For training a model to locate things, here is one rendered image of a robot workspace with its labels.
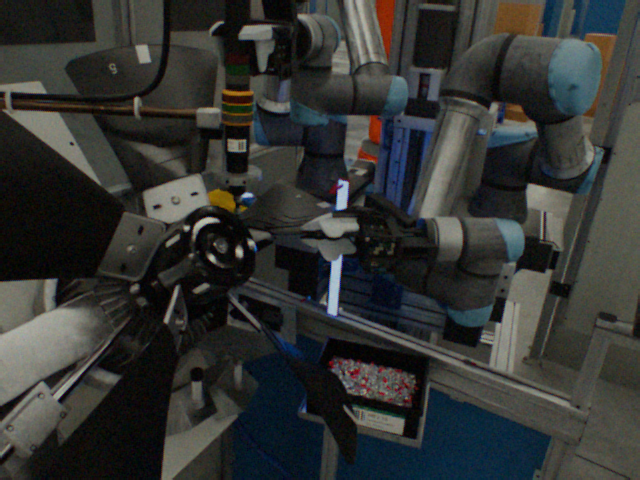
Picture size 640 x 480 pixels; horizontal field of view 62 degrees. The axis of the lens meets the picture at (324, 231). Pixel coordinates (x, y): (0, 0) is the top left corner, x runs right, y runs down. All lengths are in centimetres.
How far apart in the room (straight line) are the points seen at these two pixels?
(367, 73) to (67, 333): 67
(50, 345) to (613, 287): 226
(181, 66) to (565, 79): 60
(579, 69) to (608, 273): 171
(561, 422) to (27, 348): 92
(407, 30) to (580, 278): 147
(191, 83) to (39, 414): 50
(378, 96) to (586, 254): 170
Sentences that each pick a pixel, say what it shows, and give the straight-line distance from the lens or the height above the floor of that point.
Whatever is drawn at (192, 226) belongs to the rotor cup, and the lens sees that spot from 71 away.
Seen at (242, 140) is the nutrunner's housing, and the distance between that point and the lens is 77.
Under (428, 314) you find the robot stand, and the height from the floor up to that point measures 73.
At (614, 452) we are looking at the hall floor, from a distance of 250.
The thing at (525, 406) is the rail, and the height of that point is 83.
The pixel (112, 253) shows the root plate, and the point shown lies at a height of 122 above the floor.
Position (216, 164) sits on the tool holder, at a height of 131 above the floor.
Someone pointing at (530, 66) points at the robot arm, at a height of 145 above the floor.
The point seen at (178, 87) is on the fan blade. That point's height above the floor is 139.
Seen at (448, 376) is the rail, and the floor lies 82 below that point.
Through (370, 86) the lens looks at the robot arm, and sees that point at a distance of 102.
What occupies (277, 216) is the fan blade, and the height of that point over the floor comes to 119.
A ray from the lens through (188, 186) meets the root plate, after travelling 80.
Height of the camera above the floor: 154
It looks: 24 degrees down
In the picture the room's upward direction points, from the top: 4 degrees clockwise
